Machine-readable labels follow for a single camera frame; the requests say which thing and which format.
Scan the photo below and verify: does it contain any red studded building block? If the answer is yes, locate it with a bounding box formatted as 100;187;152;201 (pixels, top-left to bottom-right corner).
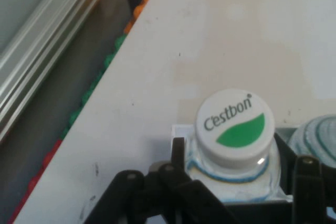
7;140;64;224

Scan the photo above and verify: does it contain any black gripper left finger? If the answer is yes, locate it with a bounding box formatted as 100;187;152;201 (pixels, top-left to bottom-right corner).
85;136;229;224

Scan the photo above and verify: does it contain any orange studded building block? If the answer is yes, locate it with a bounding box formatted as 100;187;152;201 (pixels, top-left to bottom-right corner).
125;0;165;34

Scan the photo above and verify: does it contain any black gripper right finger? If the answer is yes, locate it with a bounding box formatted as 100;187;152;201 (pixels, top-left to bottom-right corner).
274;132;336;224

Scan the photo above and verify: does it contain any green studded building block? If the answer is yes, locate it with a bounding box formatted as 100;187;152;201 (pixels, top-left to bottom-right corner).
62;35;127;138

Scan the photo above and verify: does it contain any aluminium wall rail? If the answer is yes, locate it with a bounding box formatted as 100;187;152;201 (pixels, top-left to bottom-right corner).
0;0;119;142

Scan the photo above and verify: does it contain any green label water bottle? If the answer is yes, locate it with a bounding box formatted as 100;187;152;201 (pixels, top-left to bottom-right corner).
183;88;287;204
287;114;336;162

